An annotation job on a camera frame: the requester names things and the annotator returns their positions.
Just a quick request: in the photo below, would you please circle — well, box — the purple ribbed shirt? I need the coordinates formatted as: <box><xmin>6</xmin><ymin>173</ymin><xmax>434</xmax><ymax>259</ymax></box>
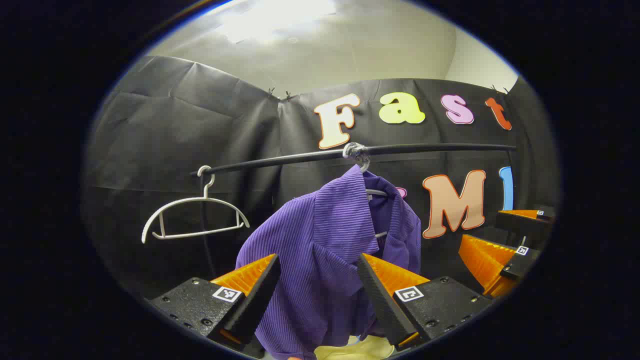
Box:
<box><xmin>235</xmin><ymin>165</ymin><xmax>422</xmax><ymax>360</ymax></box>

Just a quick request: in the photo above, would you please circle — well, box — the black clothes rack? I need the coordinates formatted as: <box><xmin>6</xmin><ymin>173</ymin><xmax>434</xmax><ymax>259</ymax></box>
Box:
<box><xmin>190</xmin><ymin>143</ymin><xmax>517</xmax><ymax>278</ymax></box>

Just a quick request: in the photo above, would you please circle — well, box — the black backdrop cloth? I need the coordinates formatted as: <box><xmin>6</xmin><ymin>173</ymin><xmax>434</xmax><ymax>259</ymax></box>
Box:
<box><xmin>82</xmin><ymin>55</ymin><xmax>561</xmax><ymax>311</ymax></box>

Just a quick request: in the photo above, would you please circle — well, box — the white plastic hanger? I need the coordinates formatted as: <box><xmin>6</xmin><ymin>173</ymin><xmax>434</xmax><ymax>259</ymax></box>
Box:
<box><xmin>141</xmin><ymin>165</ymin><xmax>251</xmax><ymax>245</ymax></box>
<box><xmin>343</xmin><ymin>142</ymin><xmax>390</xmax><ymax>238</ymax></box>

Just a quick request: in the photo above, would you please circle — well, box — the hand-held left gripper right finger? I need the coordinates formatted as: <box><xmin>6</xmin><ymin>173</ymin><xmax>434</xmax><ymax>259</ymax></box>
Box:
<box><xmin>356</xmin><ymin>252</ymin><xmax>493</xmax><ymax>352</ymax></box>

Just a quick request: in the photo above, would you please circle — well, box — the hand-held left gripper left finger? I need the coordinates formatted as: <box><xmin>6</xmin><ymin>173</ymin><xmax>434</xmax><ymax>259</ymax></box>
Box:
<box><xmin>148</xmin><ymin>253</ymin><xmax>282</xmax><ymax>359</ymax></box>

